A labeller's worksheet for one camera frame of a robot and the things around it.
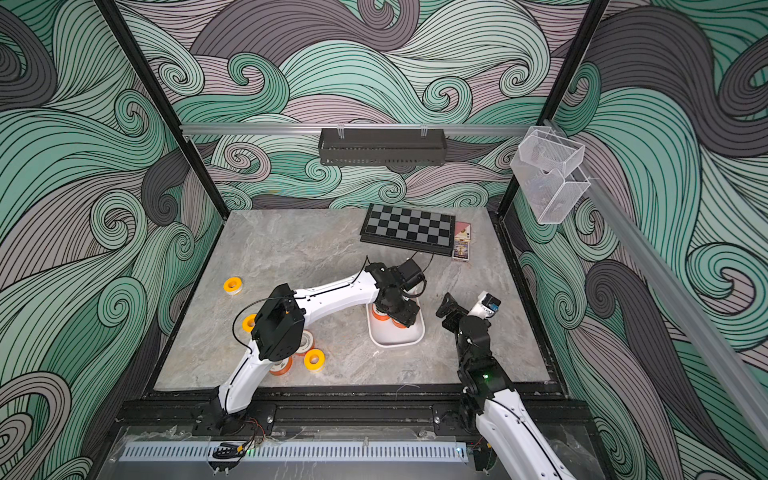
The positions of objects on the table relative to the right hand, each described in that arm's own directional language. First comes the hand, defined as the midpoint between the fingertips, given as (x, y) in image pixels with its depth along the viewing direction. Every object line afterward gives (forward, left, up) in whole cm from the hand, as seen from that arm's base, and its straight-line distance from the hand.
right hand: (462, 303), depth 82 cm
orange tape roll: (+12, +72, -9) cm, 74 cm away
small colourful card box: (+33, -8, -10) cm, 35 cm away
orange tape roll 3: (-6, +17, -1) cm, 18 cm away
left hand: (0, +15, -6) cm, 16 cm away
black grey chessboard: (+36, +12, -8) cm, 38 cm away
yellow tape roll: (-1, +63, -9) cm, 64 cm away
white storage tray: (-4, +22, -10) cm, 25 cm away
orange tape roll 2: (+1, +23, -10) cm, 25 cm away
